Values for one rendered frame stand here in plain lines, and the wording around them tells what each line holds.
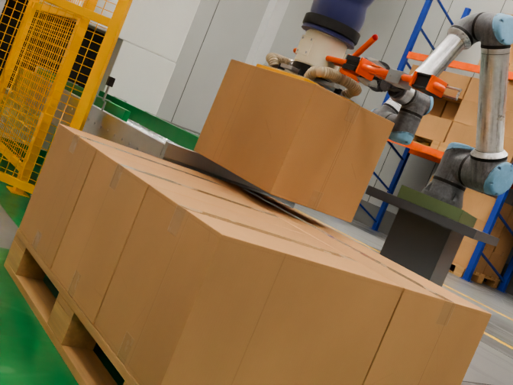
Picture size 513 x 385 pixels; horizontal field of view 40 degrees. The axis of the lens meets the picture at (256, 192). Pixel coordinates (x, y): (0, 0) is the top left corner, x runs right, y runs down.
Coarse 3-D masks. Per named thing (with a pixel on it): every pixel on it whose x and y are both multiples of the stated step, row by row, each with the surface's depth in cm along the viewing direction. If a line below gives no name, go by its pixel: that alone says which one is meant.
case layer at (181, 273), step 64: (64, 128) 242; (64, 192) 227; (128, 192) 191; (192, 192) 204; (256, 192) 297; (64, 256) 213; (128, 256) 181; (192, 256) 158; (256, 256) 158; (320, 256) 180; (128, 320) 172; (192, 320) 153; (256, 320) 163; (320, 320) 173; (384, 320) 185; (448, 320) 199; (192, 384) 158; (256, 384) 168; (320, 384) 179; (384, 384) 192; (448, 384) 207
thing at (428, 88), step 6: (414, 78) 226; (420, 78) 225; (426, 78) 223; (432, 78) 219; (438, 78) 221; (414, 84) 226; (420, 84) 224; (426, 84) 222; (432, 84) 220; (444, 84) 223; (420, 90) 227; (426, 90) 221; (432, 90) 221; (438, 96) 223
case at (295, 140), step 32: (224, 96) 282; (256, 96) 264; (288, 96) 248; (320, 96) 240; (224, 128) 275; (256, 128) 258; (288, 128) 243; (320, 128) 244; (352, 128) 251; (384, 128) 259; (224, 160) 269; (256, 160) 252; (288, 160) 241; (320, 160) 248; (352, 160) 255; (288, 192) 245; (320, 192) 252; (352, 192) 260
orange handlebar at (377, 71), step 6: (294, 48) 283; (330, 60) 263; (336, 60) 260; (342, 60) 257; (366, 66) 246; (372, 66) 244; (378, 66) 241; (342, 72) 285; (372, 72) 243; (378, 72) 241; (384, 72) 238; (354, 78) 290; (384, 78) 243; (402, 78) 231; (408, 78) 229; (438, 84) 220; (438, 90) 221; (444, 90) 222
